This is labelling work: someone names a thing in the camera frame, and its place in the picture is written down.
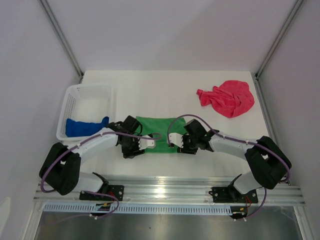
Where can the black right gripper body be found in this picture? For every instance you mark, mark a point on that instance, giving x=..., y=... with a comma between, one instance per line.
x=189, y=146

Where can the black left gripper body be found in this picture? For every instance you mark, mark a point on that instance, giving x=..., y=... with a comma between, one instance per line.
x=131, y=147

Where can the green microfiber towel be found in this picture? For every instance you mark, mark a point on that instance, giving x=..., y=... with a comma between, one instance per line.
x=157, y=125

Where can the blue microfiber towel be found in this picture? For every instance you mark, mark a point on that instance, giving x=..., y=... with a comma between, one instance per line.
x=75, y=129

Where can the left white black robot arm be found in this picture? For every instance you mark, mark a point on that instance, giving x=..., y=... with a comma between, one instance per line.
x=61, y=170

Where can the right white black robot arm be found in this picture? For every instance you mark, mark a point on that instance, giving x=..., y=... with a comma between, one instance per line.
x=268, y=164

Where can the pink microfiber towel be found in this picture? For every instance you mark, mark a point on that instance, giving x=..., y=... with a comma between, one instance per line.
x=231, y=99

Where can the white plastic basket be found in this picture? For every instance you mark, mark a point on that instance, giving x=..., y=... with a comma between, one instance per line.
x=88, y=103

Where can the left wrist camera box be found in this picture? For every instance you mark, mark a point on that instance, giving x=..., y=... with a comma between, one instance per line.
x=146, y=142

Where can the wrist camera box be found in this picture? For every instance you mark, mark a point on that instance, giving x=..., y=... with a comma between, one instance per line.
x=176, y=139
x=146, y=142

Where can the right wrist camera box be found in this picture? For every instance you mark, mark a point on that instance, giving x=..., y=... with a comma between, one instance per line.
x=176, y=139

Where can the aluminium extrusion rail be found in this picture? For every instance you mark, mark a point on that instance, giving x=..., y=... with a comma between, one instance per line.
x=168, y=190

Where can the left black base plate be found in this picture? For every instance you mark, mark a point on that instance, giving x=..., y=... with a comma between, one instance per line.
x=113, y=190

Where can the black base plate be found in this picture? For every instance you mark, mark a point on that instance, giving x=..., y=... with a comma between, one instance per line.
x=225, y=195
x=113, y=190

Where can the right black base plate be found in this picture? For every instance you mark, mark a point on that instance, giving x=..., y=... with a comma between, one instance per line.
x=225, y=195

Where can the white slotted cable duct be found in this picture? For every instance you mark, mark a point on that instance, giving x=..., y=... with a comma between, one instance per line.
x=130, y=208

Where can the left aluminium frame post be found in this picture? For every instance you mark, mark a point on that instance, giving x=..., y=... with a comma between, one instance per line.
x=56, y=27

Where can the aluminium frame post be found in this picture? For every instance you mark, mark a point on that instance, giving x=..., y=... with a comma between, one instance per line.
x=288, y=22
x=56, y=27

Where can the right aluminium frame post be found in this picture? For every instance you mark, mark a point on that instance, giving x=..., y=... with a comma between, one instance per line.
x=288, y=22

